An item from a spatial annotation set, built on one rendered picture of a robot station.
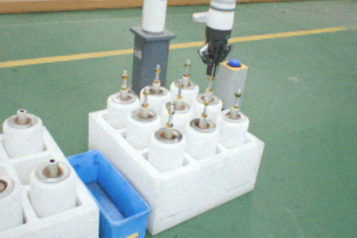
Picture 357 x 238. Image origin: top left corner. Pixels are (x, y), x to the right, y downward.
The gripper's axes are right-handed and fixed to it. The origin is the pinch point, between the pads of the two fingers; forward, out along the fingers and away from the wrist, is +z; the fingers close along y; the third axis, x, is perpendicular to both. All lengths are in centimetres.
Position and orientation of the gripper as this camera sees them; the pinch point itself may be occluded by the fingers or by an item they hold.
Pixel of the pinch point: (212, 71)
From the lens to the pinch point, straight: 123.7
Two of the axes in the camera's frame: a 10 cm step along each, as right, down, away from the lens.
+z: -1.1, 8.8, 4.6
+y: 7.4, -2.3, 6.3
